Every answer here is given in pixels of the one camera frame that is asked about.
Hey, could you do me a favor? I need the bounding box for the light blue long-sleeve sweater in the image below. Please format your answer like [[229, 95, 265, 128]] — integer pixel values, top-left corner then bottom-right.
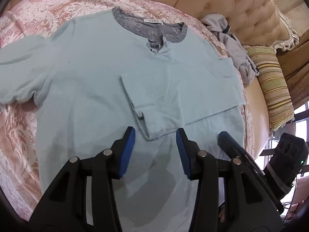
[[1, 7, 244, 231]]

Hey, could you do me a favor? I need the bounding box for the pink floral bed quilt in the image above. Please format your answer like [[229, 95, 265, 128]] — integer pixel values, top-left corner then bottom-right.
[[0, 0, 257, 223]]

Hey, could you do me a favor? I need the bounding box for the striped green gold pillow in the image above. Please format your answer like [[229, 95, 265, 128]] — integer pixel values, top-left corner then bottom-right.
[[244, 46, 294, 131]]

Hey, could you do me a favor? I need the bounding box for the grey crumpled garment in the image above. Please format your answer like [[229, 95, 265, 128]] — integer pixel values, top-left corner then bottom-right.
[[201, 14, 259, 85]]

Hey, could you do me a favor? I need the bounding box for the gold patterned curtain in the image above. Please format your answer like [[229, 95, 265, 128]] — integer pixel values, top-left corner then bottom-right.
[[277, 30, 309, 109]]

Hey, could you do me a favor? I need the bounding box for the peach tufted leather headboard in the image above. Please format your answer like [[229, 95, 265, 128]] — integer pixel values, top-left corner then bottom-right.
[[7, 0, 302, 165]]

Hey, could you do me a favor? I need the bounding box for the window with dark frame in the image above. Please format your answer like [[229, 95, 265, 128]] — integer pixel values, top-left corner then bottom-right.
[[265, 101, 309, 179]]

